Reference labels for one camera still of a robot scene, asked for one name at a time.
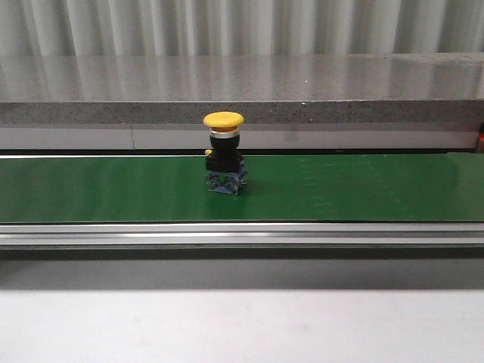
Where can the yellow mushroom push button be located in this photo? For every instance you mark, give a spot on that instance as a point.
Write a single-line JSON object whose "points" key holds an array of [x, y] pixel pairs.
{"points": [[226, 169]]}

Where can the green conveyor belt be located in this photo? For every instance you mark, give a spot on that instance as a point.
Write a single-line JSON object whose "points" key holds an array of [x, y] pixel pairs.
{"points": [[358, 187]]}

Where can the grey stone countertop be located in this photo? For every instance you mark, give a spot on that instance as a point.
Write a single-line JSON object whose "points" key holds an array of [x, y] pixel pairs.
{"points": [[321, 102]]}

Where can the red object at right edge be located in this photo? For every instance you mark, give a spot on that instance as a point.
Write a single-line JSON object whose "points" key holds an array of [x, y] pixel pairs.
{"points": [[480, 140]]}

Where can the white pleated curtain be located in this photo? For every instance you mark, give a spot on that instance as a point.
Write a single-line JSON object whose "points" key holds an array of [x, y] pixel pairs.
{"points": [[239, 27]]}

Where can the aluminium conveyor frame rail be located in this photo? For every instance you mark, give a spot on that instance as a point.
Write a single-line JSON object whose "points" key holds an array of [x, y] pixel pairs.
{"points": [[240, 235]]}

